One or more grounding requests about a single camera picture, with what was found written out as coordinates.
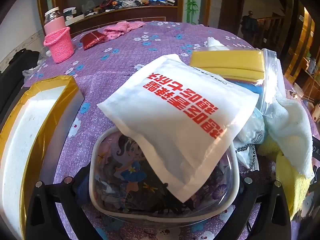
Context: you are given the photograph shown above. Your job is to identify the metal bead chain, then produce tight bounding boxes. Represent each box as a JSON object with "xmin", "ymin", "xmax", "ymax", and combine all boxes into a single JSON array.
[{"xmin": 235, "ymin": 144, "xmax": 259, "ymax": 173}]

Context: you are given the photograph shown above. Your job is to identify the yellow sponges in zip bag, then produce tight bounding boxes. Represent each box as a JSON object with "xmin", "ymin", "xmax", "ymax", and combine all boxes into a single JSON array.
[{"xmin": 189, "ymin": 49, "xmax": 282, "ymax": 113}]

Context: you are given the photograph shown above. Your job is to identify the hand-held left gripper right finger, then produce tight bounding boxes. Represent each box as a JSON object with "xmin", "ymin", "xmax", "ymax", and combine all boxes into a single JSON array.
[{"xmin": 219, "ymin": 161, "xmax": 292, "ymax": 240}]

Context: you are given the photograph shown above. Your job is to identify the wooden cabinet with clutter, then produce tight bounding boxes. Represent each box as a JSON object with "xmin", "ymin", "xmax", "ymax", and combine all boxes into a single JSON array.
[{"xmin": 37, "ymin": 0, "xmax": 185, "ymax": 38}]

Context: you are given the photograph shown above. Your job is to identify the white tissue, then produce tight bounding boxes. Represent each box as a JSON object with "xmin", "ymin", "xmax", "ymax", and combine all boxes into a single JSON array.
[{"xmin": 205, "ymin": 37, "xmax": 225, "ymax": 49}]

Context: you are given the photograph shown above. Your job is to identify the glass bottle pink sleeve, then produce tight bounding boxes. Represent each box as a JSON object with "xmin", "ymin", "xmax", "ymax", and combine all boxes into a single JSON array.
[{"xmin": 44, "ymin": 7, "xmax": 66, "ymax": 35}]

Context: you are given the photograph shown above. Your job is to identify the red cloth pouch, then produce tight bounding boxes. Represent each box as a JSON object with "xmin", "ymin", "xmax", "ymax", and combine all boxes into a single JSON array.
[{"xmin": 79, "ymin": 31, "xmax": 108, "ymax": 50}]

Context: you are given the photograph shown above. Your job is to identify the bamboo wall painting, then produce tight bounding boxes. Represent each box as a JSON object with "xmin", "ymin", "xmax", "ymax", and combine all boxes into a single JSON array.
[{"xmin": 184, "ymin": 0, "xmax": 208, "ymax": 25}]

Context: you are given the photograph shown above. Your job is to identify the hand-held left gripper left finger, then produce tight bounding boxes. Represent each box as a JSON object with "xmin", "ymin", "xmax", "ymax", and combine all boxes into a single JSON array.
[{"xmin": 25, "ymin": 165, "xmax": 100, "ymax": 240}]

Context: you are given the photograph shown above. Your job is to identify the pink knitted cloth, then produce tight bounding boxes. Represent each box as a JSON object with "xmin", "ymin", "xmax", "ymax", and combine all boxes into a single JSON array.
[{"xmin": 103, "ymin": 21, "xmax": 145, "ymax": 40}]

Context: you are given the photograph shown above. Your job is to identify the dark figure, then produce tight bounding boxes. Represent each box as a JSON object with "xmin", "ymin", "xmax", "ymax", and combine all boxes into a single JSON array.
[{"xmin": 240, "ymin": 10, "xmax": 259, "ymax": 40}]

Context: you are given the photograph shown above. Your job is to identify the light blue plastic packet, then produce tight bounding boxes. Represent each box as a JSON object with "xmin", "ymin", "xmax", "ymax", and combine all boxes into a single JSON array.
[{"xmin": 237, "ymin": 107, "xmax": 265, "ymax": 145}]

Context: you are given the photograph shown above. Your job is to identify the clear pouch cartoon girl print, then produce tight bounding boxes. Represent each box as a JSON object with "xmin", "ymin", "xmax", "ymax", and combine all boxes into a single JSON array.
[{"xmin": 89, "ymin": 126, "xmax": 240, "ymax": 222}]

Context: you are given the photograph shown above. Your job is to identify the white foam box gold tape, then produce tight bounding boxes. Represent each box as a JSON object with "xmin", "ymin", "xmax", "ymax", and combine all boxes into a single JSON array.
[{"xmin": 0, "ymin": 75, "xmax": 84, "ymax": 240}]

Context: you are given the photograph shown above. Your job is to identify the yellow towel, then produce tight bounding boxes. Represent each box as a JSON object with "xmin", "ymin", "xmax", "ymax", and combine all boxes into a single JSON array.
[{"xmin": 257, "ymin": 135, "xmax": 315, "ymax": 213}]

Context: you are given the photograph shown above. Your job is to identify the wooden door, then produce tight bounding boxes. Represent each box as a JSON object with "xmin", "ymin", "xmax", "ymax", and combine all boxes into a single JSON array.
[{"xmin": 217, "ymin": 0, "xmax": 245, "ymax": 30}]

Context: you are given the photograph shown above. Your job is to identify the white bag red print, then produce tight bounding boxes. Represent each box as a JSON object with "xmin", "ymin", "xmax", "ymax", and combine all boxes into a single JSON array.
[{"xmin": 96, "ymin": 54, "xmax": 259, "ymax": 203}]

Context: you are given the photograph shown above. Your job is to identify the pink knitted basket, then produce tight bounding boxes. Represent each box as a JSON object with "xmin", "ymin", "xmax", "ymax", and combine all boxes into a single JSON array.
[{"xmin": 44, "ymin": 26, "xmax": 75, "ymax": 64}]

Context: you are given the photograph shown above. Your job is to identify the black sofa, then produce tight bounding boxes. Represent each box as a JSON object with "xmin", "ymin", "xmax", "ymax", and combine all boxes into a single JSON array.
[{"xmin": 0, "ymin": 49, "xmax": 40, "ymax": 125}]

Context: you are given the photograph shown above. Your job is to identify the purple floral blanket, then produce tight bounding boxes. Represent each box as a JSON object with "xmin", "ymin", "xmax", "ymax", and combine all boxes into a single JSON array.
[{"xmin": 24, "ymin": 20, "xmax": 320, "ymax": 240}]

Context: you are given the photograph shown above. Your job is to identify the clear plastic bag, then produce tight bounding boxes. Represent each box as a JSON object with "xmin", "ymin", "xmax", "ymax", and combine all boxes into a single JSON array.
[{"xmin": 22, "ymin": 52, "xmax": 48, "ymax": 83}]

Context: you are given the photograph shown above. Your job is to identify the light blue towel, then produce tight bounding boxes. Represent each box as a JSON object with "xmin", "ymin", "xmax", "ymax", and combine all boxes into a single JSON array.
[{"xmin": 262, "ymin": 96, "xmax": 314, "ymax": 178}]

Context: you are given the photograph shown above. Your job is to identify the wooden stair railing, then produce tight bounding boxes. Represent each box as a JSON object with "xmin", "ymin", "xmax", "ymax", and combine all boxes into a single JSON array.
[{"xmin": 257, "ymin": 15, "xmax": 283, "ymax": 48}]

